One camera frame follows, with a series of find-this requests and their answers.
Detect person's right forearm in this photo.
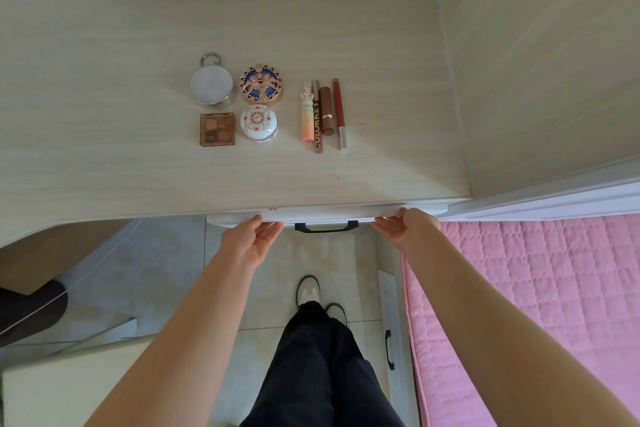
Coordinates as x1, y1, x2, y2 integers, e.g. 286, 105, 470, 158
407, 234, 640, 427

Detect light wooden side panel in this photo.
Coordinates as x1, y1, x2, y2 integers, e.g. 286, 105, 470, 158
433, 0, 640, 200

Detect brown cardboard box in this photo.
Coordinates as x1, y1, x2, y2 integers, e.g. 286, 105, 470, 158
0, 219, 131, 295

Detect white panelled bed frame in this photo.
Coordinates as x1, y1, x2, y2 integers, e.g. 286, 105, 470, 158
439, 156, 640, 222

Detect thin white cable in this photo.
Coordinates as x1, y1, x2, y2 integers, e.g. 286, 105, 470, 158
0, 220, 142, 334

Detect white round blush compact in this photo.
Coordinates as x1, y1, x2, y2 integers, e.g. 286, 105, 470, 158
239, 104, 279, 143

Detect rose gold floral compact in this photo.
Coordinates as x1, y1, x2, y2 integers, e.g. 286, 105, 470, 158
239, 63, 285, 105

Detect person's left forearm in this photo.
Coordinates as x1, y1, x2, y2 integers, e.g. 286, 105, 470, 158
85, 259, 251, 427

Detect person's right hand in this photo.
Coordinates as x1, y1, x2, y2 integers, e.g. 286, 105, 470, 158
371, 207, 442, 262

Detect rose gold brown lipstick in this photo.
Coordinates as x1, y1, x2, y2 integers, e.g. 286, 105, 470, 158
319, 86, 335, 136

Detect cream wooden chair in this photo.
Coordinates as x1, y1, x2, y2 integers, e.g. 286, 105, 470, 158
0, 336, 161, 427

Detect pink quilted mat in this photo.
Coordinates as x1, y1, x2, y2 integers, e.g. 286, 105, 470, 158
402, 213, 640, 427

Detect person's left hand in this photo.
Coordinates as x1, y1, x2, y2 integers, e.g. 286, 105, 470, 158
219, 214, 285, 282

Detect white wooden drawer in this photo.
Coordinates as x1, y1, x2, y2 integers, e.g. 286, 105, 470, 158
205, 203, 449, 230

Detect red lip gloss tube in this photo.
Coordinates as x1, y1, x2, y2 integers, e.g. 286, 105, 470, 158
332, 78, 349, 151

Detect brown eyeshadow quad palette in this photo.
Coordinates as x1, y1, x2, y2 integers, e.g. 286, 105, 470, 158
199, 112, 236, 147

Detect person's black trousers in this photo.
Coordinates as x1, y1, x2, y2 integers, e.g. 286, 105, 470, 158
239, 300, 406, 427

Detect silver round cushion compact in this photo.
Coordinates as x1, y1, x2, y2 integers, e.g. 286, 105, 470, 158
189, 52, 235, 108

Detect person's left shoe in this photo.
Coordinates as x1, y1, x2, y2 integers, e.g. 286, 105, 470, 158
295, 275, 321, 310

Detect dark drawer handle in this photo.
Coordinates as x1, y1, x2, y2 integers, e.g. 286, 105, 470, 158
293, 220, 359, 234

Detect pink cat lip tube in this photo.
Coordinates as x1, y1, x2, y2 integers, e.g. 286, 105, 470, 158
299, 81, 315, 143

